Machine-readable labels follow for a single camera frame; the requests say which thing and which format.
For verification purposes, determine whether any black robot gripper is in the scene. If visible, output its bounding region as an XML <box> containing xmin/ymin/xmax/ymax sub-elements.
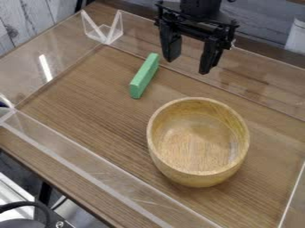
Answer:
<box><xmin>155</xmin><ymin>0</ymin><xmax>239</xmax><ymax>75</ymax></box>

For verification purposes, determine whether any green rectangular block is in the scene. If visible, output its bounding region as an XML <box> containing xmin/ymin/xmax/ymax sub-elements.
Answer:
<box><xmin>128</xmin><ymin>53</ymin><xmax>159</xmax><ymax>99</ymax></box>

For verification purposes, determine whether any brown wooden bowl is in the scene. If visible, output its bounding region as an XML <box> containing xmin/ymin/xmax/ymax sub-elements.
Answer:
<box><xmin>147</xmin><ymin>97</ymin><xmax>250</xmax><ymax>188</ymax></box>

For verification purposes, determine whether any white cylindrical container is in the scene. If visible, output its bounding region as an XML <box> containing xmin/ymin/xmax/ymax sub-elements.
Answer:
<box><xmin>284</xmin><ymin>16</ymin><xmax>305</xmax><ymax>55</ymax></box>

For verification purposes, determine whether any black table leg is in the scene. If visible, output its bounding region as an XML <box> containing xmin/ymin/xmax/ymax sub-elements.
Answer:
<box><xmin>37</xmin><ymin>182</ymin><xmax>52</xmax><ymax>205</ymax></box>

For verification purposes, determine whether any black metal bracket with screw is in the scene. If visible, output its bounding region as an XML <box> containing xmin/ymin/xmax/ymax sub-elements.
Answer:
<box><xmin>33</xmin><ymin>208</ymin><xmax>74</xmax><ymax>228</ymax></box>

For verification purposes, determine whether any black cable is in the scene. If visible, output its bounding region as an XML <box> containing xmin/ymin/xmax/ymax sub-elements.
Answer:
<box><xmin>0</xmin><ymin>200</ymin><xmax>52</xmax><ymax>228</ymax></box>

